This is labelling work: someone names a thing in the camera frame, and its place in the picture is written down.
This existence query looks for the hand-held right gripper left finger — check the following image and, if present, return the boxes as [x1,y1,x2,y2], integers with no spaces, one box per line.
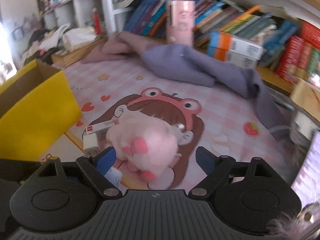
[35,146,121,198]

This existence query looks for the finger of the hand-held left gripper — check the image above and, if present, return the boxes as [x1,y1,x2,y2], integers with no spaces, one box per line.
[0,158,43,180]

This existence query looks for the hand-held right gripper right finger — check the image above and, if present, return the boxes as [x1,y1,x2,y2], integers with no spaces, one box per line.
[189,146,273,197]

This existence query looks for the pink plush paw toy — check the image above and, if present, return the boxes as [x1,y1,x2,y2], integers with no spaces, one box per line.
[106,112,181,190]

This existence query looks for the yellow cardboard box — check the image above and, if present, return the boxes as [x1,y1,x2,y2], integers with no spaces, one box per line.
[0,59,83,162]

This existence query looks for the small cream plug adapter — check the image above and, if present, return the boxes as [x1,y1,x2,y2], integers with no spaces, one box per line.
[82,131,101,155]

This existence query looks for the small white red box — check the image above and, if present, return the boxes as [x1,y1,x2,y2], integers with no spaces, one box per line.
[84,119,120,135]

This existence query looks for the pink checked tablecloth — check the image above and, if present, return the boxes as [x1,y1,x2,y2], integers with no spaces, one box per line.
[39,39,310,190]

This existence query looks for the purple cloth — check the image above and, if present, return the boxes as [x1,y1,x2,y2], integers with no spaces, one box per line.
[141,44,291,141]

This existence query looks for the orange white carton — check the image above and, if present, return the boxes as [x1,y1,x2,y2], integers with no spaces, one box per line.
[209,31,266,56]
[207,45,261,68]

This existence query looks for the mauve cloth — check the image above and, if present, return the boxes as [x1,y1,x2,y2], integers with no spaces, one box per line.
[82,31,148,65]

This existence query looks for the brown paper envelope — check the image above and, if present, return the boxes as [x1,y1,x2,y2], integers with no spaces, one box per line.
[291,79,320,116]

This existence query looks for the white crumpled cloth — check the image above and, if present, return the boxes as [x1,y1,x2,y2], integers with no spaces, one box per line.
[62,27,97,52]

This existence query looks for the pile of clothes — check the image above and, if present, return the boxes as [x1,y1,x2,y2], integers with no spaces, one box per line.
[22,24,73,58]

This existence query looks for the red bottle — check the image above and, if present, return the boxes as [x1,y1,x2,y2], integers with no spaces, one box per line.
[92,7,103,36]

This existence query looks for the pink cylindrical box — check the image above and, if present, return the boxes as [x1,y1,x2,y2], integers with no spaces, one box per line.
[166,0,196,48]

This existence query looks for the red book set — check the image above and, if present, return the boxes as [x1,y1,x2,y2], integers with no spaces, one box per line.
[276,21,320,85]

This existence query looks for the row of colourful books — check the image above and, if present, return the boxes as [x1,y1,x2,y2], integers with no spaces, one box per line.
[123,0,300,68]

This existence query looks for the white shelf frame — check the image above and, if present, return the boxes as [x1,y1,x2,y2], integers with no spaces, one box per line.
[99,0,320,39]

